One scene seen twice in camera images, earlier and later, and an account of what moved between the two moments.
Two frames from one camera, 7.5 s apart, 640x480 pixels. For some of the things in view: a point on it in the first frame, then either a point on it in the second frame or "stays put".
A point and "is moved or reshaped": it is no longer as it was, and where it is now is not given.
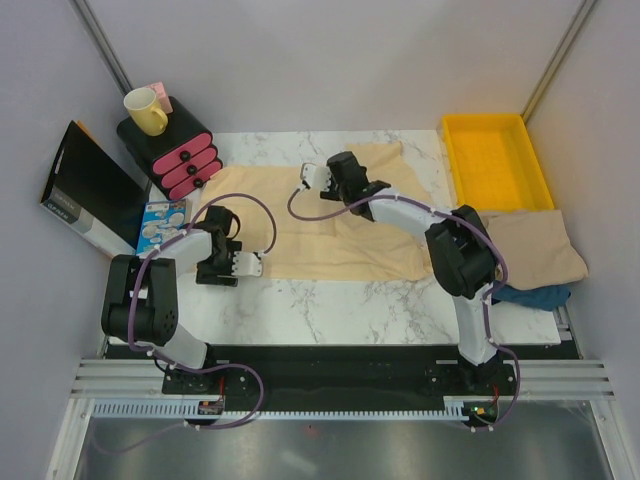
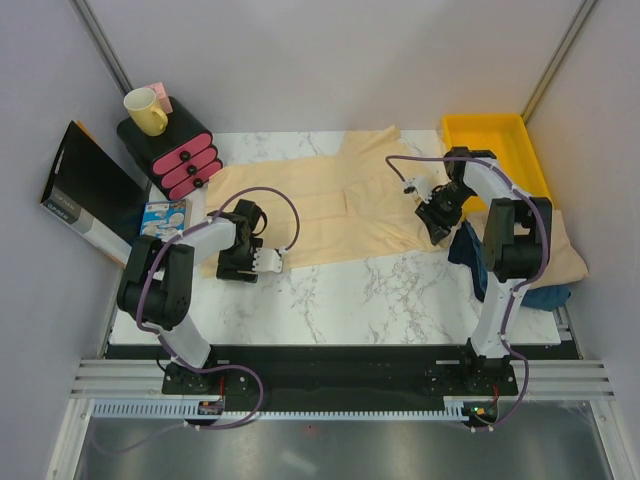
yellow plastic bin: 493,164 stays put
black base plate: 414,377 stays put
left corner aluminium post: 104,46 stays put
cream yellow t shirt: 303,235 is moved or reshaped
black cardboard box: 95,191 stays put
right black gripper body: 335,192 to 446,205
